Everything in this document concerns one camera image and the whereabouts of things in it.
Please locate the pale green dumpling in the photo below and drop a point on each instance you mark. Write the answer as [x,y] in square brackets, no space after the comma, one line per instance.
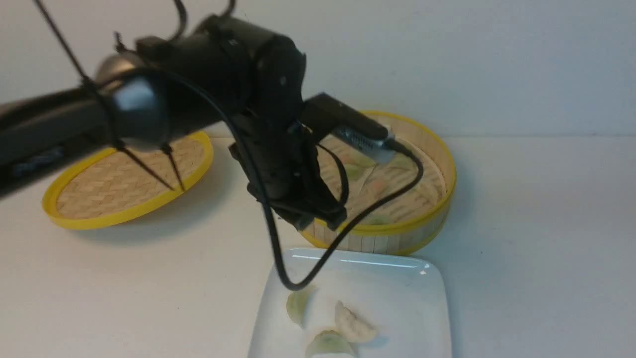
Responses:
[297,303]

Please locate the white dumpling on plate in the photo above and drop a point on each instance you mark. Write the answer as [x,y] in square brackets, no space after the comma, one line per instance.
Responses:
[353,329]

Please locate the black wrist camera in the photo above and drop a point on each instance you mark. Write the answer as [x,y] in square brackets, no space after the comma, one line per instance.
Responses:
[324,115]

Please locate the yellow rimmed bamboo steamer basket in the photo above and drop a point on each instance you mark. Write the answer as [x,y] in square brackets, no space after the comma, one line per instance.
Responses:
[418,215]

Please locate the green dumpling steamer middle left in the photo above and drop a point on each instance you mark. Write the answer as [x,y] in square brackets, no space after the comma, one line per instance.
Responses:
[354,172]

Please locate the yellow rimmed woven steamer lid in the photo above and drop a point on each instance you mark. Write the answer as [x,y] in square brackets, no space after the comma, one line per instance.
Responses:
[107,189]

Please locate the green dumpling steamer front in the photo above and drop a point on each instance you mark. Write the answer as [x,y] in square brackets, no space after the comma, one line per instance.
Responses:
[377,220]

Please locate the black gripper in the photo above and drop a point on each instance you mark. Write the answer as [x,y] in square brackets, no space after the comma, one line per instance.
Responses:
[264,101]

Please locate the green dumpling on plate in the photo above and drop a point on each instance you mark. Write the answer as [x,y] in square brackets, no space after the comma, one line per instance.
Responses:
[329,343]

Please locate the white square plate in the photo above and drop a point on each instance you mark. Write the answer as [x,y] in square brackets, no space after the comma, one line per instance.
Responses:
[404,299]

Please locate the pink dumpling steamer centre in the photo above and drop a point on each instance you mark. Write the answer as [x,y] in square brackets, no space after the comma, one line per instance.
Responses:
[376,187]

